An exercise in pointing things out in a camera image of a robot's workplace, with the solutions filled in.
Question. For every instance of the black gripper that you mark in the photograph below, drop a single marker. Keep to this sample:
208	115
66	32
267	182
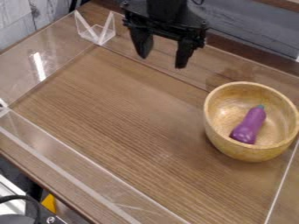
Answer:
166	18

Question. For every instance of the purple toy eggplant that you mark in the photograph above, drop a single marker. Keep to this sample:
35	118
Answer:
246	131

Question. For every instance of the light wooden bowl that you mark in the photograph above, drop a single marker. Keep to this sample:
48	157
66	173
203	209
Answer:
224	109

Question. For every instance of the yellow black device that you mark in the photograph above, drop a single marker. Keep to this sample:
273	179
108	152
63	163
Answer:
50	216

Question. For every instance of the clear acrylic corner bracket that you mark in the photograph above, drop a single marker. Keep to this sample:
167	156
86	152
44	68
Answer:
99	34

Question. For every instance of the clear acrylic barrier wall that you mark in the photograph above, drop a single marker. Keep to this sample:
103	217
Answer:
104	128

